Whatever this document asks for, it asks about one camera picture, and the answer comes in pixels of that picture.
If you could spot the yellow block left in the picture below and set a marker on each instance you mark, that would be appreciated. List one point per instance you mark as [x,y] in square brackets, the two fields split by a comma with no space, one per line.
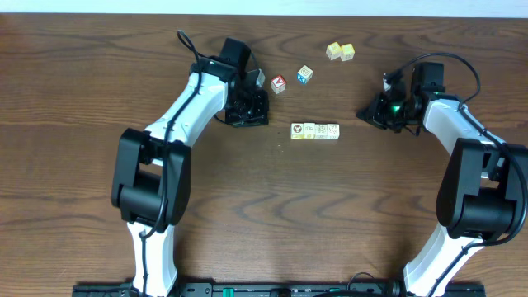
[333,51]

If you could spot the wooden 8 block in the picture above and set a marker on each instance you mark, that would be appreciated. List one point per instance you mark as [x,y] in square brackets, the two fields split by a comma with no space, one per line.
[333,131]

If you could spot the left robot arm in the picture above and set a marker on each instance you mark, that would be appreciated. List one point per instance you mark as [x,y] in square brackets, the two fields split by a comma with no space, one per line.
[152,179]

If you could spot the blue X block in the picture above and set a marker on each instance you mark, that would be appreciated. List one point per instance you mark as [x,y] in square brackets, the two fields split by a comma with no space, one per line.
[304,74]

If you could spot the soccer ball block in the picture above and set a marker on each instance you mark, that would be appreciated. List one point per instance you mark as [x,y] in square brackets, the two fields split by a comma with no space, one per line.
[297,131]

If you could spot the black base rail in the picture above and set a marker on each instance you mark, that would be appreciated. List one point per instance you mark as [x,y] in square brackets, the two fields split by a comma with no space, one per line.
[206,289]

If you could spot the yellow-edged wooden block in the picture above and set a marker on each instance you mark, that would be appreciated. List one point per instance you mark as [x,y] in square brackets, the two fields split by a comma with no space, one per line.
[309,130]

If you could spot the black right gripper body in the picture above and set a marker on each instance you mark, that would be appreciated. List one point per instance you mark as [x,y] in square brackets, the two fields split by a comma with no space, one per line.
[395,115]

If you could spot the red A block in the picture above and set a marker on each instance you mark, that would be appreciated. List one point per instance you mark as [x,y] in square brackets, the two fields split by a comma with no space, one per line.
[278,84]

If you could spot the yellow block right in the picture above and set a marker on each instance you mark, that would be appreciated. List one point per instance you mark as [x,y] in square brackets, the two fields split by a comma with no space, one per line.
[347,52]

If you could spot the yellow block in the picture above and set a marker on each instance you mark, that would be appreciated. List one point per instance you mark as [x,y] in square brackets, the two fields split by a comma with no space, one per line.
[347,52]
[333,51]

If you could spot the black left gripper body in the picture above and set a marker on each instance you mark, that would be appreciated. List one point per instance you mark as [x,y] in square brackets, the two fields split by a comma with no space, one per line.
[247,114]

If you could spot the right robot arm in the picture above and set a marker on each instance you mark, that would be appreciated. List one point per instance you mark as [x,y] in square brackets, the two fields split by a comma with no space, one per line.
[482,200]

